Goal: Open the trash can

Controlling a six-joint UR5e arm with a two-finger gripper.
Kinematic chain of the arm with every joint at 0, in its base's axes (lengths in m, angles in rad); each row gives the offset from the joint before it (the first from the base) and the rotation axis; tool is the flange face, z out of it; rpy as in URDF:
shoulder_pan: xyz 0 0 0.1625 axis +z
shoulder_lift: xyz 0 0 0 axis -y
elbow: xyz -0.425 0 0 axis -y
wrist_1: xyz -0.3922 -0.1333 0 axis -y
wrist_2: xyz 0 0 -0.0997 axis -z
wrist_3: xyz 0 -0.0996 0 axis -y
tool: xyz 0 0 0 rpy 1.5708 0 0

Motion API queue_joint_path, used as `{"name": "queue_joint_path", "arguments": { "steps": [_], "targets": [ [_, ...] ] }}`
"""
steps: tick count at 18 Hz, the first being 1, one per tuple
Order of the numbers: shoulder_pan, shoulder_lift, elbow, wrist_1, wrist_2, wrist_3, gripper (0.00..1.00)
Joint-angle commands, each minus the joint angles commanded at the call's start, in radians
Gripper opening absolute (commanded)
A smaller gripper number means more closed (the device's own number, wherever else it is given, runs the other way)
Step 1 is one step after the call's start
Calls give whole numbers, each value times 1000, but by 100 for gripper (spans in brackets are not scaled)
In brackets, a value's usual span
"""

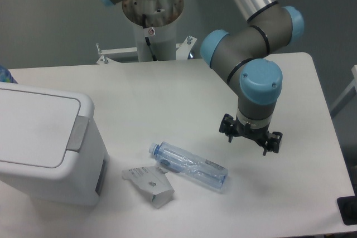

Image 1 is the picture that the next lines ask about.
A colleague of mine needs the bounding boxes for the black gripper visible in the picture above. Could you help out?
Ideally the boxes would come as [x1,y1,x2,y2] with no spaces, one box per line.
[219,114,283,156]

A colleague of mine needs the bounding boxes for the white push-top trash can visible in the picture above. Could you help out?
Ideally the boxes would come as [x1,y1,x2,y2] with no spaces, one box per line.
[1,82,109,206]

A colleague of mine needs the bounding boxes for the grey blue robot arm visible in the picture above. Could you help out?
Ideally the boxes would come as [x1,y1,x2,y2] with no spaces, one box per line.
[101,0,305,153]

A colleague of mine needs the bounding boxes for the clear blue plastic bottle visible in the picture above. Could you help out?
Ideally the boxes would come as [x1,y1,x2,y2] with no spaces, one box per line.
[149,142,228,191]

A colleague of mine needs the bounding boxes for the crushed white paper carton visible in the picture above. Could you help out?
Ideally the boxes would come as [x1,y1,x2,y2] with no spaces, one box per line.
[122,166,175,208]

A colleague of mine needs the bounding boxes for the black box at table corner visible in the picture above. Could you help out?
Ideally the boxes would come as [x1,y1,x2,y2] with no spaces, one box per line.
[337,196,356,226]

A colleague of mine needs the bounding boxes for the blue patterned object left edge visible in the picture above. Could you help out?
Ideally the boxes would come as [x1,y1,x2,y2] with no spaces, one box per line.
[0,65,17,84]

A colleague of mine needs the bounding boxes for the white right base bracket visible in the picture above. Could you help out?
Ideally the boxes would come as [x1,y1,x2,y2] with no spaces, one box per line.
[176,36,197,60]

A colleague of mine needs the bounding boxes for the white base bracket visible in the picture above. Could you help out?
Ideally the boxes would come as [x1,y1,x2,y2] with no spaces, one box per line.
[96,43,138,65]
[176,36,197,60]

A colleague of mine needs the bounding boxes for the white frame at right edge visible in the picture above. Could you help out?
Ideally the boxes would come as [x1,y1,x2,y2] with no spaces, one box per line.
[330,65,356,118]

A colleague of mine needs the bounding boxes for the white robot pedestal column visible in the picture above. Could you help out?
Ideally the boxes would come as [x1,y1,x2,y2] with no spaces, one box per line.
[122,0,184,62]

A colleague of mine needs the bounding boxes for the black cable on pedestal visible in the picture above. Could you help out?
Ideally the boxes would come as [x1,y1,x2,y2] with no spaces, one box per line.
[142,13,157,61]

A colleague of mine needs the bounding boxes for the white left base bracket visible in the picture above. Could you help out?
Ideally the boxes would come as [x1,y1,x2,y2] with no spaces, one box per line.
[96,43,138,65]

